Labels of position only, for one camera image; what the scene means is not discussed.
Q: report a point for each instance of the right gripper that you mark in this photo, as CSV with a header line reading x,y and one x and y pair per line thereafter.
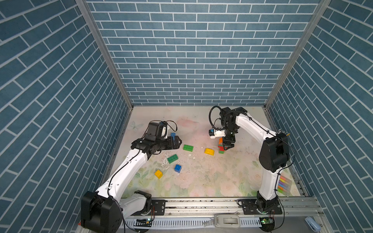
x,y
229,141

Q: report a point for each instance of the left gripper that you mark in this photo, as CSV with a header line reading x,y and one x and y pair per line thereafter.
x,y
170,145

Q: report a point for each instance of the long green lego brick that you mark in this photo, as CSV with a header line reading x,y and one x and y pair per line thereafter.
x,y
172,158
188,148

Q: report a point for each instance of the small yellow lego brick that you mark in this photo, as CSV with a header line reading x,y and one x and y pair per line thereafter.
x,y
158,174

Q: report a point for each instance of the small blue lego brick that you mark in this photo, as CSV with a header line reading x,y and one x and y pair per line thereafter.
x,y
178,168

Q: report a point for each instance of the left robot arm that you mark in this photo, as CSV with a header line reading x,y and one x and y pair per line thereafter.
x,y
102,211

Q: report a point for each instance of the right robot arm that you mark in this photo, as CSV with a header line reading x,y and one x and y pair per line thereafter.
x,y
273,156

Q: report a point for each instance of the long green lego brick back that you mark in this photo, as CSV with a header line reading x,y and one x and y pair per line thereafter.
x,y
188,148

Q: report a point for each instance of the yellow rounded lego brick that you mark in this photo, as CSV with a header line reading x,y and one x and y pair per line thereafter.
x,y
209,151

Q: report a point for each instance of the pack of coloured markers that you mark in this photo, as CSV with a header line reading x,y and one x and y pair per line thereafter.
x,y
284,185

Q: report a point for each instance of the light blue stapler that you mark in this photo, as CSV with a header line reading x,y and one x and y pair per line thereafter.
x,y
313,225

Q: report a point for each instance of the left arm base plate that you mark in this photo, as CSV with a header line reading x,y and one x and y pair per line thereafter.
x,y
156,208

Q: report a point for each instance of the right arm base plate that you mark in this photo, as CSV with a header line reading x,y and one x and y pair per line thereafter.
x,y
250,207

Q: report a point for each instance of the white slotted cable duct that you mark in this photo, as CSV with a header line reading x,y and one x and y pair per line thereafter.
x,y
161,223

